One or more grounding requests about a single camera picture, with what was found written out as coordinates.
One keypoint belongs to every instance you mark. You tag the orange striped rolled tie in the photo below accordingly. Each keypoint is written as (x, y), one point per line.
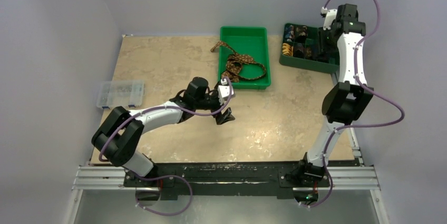
(287, 49)

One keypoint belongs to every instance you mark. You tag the blue patterned rolled tie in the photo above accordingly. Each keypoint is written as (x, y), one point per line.
(289, 33)

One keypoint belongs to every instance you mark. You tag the bright green plastic tray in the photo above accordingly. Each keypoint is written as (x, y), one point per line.
(252, 41)

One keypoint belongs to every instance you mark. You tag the dark green compartment organizer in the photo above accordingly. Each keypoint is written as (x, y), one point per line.
(313, 65)

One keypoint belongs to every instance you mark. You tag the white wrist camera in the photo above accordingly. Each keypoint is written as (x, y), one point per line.
(224, 91)
(329, 16)

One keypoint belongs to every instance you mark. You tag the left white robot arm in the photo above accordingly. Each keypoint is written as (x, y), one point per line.
(118, 136)

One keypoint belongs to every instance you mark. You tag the brown patterned tie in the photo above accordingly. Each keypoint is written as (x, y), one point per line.
(235, 63)

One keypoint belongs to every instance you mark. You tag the black mounting base rail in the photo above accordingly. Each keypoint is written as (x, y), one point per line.
(280, 179)

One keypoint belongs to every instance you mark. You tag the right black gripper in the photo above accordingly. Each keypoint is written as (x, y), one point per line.
(323, 46)

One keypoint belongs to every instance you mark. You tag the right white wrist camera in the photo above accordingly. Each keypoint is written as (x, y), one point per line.
(329, 16)

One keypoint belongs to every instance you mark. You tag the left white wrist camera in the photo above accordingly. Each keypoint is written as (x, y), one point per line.
(224, 91)

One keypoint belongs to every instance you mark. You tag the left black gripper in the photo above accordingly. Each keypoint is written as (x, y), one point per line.
(221, 118)

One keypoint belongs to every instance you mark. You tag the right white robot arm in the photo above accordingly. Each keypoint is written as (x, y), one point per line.
(341, 33)

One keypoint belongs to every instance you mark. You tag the clear plastic parts box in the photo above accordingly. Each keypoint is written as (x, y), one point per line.
(127, 93)

